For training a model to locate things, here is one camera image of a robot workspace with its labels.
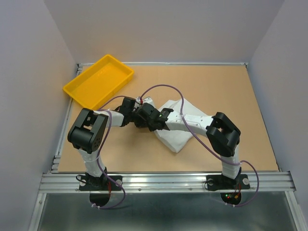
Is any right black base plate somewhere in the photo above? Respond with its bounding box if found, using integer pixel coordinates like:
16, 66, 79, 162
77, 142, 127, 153
205, 174, 251, 192

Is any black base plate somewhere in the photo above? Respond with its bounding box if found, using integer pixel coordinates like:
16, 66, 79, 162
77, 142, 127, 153
205, 174, 251, 192
76, 174, 121, 192

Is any yellow plastic tray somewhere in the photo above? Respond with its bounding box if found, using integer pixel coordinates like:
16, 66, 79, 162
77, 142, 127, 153
63, 54, 134, 110

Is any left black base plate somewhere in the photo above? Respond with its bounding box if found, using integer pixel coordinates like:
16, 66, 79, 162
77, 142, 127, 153
76, 174, 121, 192

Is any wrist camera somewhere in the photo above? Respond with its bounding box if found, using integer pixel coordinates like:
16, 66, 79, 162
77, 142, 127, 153
136, 103, 160, 121
119, 97, 136, 115

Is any aluminium rail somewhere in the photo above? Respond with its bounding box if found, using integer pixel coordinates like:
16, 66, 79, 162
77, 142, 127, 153
38, 172, 296, 193
49, 64, 84, 173
77, 62, 248, 69

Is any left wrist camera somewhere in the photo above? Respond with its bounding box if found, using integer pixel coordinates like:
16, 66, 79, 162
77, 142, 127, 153
119, 97, 136, 115

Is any aluminium front rail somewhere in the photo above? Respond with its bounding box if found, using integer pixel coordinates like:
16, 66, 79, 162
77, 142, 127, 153
38, 172, 296, 193

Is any white long sleeve shirt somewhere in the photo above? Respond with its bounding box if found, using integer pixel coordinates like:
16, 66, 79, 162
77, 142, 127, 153
154, 99, 207, 153

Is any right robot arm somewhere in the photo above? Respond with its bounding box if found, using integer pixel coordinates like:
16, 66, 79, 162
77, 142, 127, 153
136, 107, 241, 188

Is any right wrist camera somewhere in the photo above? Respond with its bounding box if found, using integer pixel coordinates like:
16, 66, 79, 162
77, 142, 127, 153
136, 103, 160, 121

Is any aluminium back rail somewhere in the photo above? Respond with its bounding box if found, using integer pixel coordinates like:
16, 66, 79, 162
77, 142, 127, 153
77, 62, 248, 69

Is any aluminium left side rail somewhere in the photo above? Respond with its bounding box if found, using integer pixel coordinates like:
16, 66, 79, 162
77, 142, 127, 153
49, 64, 84, 173

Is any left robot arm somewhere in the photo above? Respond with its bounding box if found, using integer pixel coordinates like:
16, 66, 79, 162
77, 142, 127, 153
67, 106, 136, 190

